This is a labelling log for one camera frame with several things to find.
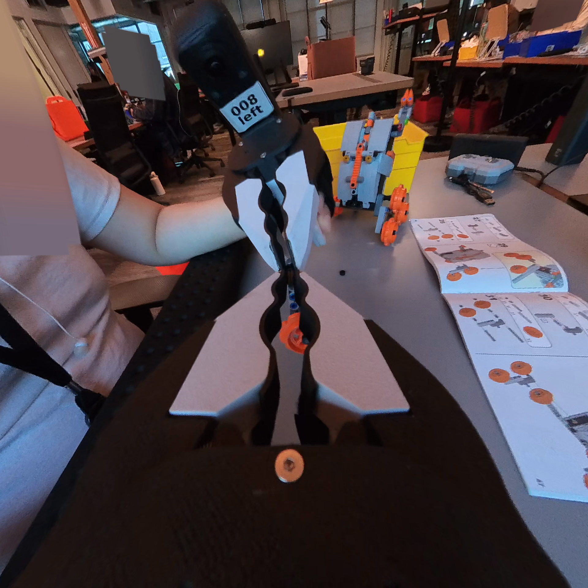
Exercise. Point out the blue storage bin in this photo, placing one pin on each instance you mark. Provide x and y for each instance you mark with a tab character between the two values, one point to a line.
542	43

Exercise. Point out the grey toy control unit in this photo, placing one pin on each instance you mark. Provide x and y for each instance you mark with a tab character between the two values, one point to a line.
482	170

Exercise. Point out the grey background desk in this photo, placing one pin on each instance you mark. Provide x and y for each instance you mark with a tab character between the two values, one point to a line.
349	87

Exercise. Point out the person's left forearm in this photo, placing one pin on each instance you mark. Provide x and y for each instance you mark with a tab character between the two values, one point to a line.
183	229

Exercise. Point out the grey toy beam with gears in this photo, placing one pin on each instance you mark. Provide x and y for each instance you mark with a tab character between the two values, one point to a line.
294	337

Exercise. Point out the red bag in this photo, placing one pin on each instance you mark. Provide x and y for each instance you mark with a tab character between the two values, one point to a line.
427	110
477	117

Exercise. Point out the open white instruction manual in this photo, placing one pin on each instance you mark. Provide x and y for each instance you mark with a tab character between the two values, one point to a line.
505	321

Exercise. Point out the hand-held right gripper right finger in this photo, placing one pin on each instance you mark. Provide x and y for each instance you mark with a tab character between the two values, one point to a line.
353	367

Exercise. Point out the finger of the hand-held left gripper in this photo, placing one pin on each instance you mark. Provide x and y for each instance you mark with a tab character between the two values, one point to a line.
252	211
301	202

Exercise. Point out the brown cardboard box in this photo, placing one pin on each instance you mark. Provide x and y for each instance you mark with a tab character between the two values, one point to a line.
330	57

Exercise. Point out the black office chair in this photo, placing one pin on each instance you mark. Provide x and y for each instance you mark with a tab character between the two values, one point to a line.
197	119
110	128

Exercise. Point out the yellow storage bin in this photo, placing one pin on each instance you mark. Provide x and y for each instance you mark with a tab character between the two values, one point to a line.
409	151

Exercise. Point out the black monitor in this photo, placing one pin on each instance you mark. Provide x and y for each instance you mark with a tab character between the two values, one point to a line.
271	41

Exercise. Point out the white bottle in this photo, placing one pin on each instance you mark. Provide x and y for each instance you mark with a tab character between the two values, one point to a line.
157	183

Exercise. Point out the grey orange toy robot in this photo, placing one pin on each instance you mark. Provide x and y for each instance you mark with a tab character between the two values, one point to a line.
363	174

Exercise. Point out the long wooden workbench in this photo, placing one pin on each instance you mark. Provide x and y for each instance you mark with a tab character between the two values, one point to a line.
459	59

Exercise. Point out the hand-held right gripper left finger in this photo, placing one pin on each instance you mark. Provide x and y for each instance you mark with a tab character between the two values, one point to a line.
220	367

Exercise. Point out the person in white t-shirt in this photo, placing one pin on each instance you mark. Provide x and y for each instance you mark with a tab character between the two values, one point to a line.
46	459

